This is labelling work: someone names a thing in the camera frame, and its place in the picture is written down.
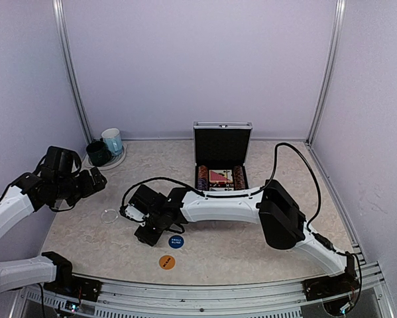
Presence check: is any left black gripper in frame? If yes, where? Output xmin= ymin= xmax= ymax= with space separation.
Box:
xmin=54 ymin=166 xmax=106 ymax=206

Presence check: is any dark green mug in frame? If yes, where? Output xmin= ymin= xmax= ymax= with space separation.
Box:
xmin=86 ymin=140 xmax=112 ymax=167

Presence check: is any red playing card deck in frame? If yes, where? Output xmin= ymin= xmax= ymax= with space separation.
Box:
xmin=209 ymin=170 xmax=233 ymax=184

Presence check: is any aluminium poker case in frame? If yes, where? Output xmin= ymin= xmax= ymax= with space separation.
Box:
xmin=193 ymin=121 xmax=253 ymax=192

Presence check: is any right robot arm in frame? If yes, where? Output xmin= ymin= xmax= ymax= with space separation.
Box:
xmin=119 ymin=180 xmax=358 ymax=294

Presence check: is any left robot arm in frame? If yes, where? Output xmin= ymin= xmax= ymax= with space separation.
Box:
xmin=0 ymin=146 xmax=107 ymax=295

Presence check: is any blue small blind button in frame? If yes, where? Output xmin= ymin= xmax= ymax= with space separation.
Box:
xmin=168 ymin=235 xmax=184 ymax=249

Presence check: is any orange big blind button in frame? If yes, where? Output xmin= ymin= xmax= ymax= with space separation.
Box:
xmin=158 ymin=255 xmax=176 ymax=270

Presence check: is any clear round disc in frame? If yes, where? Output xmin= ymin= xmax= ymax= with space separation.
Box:
xmin=101 ymin=209 xmax=119 ymax=224

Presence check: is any red yellow chip row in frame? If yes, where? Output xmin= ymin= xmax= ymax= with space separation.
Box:
xmin=198 ymin=166 xmax=209 ymax=183

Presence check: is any white round coaster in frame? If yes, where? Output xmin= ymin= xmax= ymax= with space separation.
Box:
xmin=82 ymin=147 xmax=126 ymax=171

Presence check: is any light blue mug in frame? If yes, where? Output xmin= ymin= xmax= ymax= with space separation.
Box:
xmin=101 ymin=128 xmax=123 ymax=156

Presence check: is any brown chip row in case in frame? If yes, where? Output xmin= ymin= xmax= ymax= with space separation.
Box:
xmin=233 ymin=166 xmax=247 ymax=190

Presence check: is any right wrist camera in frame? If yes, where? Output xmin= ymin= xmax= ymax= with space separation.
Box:
xmin=120 ymin=205 xmax=144 ymax=223

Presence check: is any aluminium front rail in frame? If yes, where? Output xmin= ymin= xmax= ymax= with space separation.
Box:
xmin=9 ymin=262 xmax=397 ymax=317

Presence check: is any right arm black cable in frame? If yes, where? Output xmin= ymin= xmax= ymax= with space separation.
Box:
xmin=121 ymin=142 xmax=320 ymax=229

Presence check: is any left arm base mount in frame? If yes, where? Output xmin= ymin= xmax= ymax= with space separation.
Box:
xmin=44 ymin=276 xmax=102 ymax=302

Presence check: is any left aluminium post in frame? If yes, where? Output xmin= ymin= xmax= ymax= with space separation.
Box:
xmin=52 ymin=0 xmax=93 ymax=143

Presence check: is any aluminium post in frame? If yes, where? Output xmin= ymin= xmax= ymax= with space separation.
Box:
xmin=307 ymin=0 xmax=347 ymax=146
xmin=52 ymin=0 xmax=93 ymax=143

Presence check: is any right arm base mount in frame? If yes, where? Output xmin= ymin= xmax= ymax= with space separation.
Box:
xmin=302 ymin=274 xmax=360 ymax=301

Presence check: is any right aluminium post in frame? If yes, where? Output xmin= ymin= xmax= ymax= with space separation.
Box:
xmin=307 ymin=0 xmax=347 ymax=146

